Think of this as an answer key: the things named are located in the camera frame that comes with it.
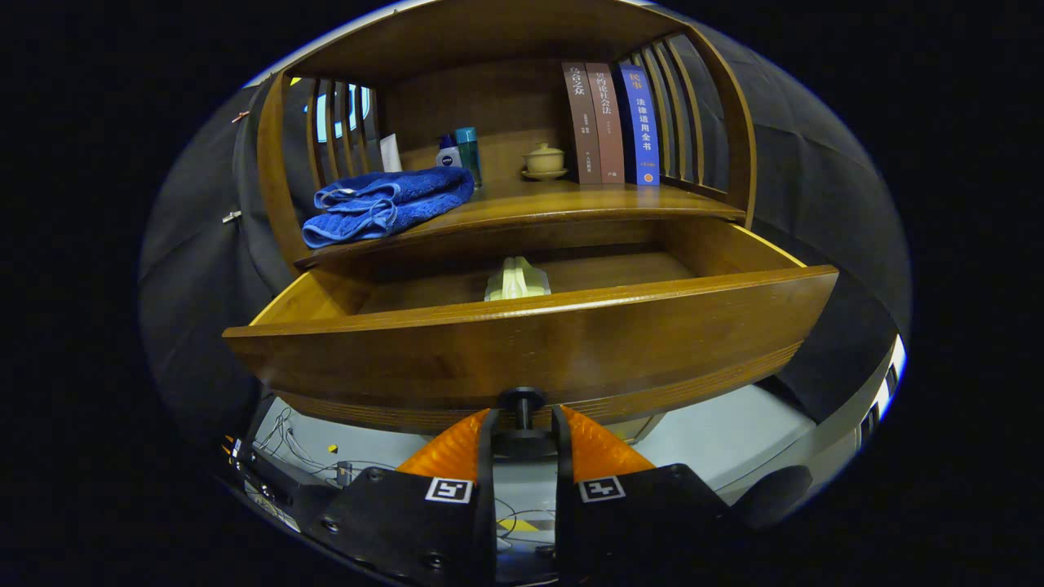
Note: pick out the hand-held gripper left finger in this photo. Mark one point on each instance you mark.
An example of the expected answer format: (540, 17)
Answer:
(408, 522)

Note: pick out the folded blue towel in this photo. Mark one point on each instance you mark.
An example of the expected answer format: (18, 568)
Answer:
(383, 208)

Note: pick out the white tube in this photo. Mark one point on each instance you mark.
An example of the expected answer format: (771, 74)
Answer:
(391, 153)

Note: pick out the dark brown book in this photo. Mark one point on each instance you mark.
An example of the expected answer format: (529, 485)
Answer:
(581, 122)

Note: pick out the white bottle with blue cap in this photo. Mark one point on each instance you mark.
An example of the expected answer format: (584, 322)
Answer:
(448, 156)

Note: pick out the wooden countertop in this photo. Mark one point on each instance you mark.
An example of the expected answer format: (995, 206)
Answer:
(571, 200)

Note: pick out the beige lidded tea cup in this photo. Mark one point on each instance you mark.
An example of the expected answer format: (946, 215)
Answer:
(544, 159)

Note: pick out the blue book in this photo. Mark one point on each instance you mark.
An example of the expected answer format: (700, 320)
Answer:
(643, 122)

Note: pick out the reddish brown book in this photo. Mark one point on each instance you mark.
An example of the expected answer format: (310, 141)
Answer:
(608, 122)

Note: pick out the wooden cabinet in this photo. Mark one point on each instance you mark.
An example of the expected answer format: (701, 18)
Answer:
(489, 98)

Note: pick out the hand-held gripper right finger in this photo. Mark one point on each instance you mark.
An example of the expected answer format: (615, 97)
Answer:
(636, 522)

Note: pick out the clear teal bottle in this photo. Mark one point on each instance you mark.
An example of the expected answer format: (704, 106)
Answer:
(469, 155)

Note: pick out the wooden drawer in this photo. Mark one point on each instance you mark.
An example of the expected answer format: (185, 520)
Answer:
(571, 342)

